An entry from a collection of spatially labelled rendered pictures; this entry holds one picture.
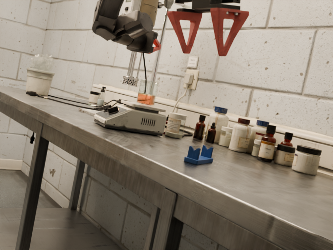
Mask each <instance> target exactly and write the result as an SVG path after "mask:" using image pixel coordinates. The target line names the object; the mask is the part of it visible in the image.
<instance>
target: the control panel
mask: <svg viewBox="0 0 333 250"><path fill-rule="evenodd" d="M118 110H119V112H118V113H115V114H112V115H109V113H108V112H104V110H103V111H100V112H98V113H96V114H97V115H99V116H101V117H103V118H105V119H106V118H109V117H111V116H114V115H116V114H119V113H121V112H124V111H127V109H124V108H121V107H118Z"/></svg>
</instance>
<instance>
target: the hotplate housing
mask: <svg viewBox="0 0 333 250"><path fill-rule="evenodd" d="M117 106H118V107H121V108H124V109H127V111H124V112H121V113H119V114H116V115H114V116H111V117H109V118H106V119H105V118H103V117H101V116H99V115H97V114H95V115H94V121H95V122H96V123H98V124H100V125H102V126H104V127H106V128H109V129H112V128H114V129H120V130H126V131H133V132H139V133H146V134H152V135H155V136H157V135H159V136H162V135H163V134H162V133H164V129H165V125H166V120H167V117H166V115H162V114H159V111H154V110H148V109H143V108H137V107H133V106H130V105H127V106H122V105H117Z"/></svg>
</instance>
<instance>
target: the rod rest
mask: <svg viewBox="0 0 333 250"><path fill-rule="evenodd" d="M200 150H201V149H200V148H197V149H196V150H194V148H193V147H192V146H189V150H188V155H187V157H184V161H185V162H188V163H192V164H195V165H200V164H206V163H212V162H213V158H212V153H213V147H211V148H209V149H207V147H206V146H205V145H203V147H202V152H201V155H200Z"/></svg>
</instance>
